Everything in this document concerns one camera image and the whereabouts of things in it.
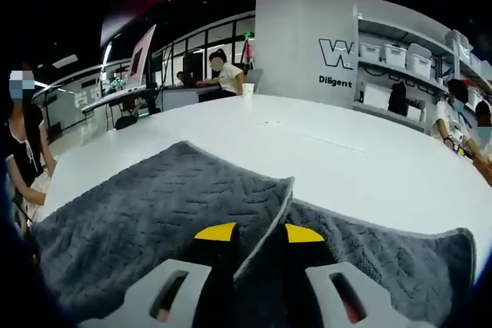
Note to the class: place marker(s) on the grey metal shelf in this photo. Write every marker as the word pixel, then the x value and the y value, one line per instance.
pixel 403 32

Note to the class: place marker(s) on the white side desk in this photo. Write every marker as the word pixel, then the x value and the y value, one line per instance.
pixel 115 97

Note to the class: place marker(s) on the wooden tray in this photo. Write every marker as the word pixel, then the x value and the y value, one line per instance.
pixel 486 172

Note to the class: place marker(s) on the grey textured towel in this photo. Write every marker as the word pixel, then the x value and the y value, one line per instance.
pixel 153 205

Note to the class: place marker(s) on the rows of white storage bins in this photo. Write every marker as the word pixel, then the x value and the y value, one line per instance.
pixel 419 61

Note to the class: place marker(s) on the black monitor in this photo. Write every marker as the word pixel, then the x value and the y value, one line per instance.
pixel 192 68

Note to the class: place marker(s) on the white paper cup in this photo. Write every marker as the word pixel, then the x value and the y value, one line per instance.
pixel 248 90

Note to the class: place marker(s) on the white presentation screen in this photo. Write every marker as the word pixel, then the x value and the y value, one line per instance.
pixel 140 59

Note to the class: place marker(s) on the black bag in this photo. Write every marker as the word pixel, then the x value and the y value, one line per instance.
pixel 397 99

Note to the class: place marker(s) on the grey chair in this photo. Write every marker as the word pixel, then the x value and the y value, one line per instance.
pixel 255 79

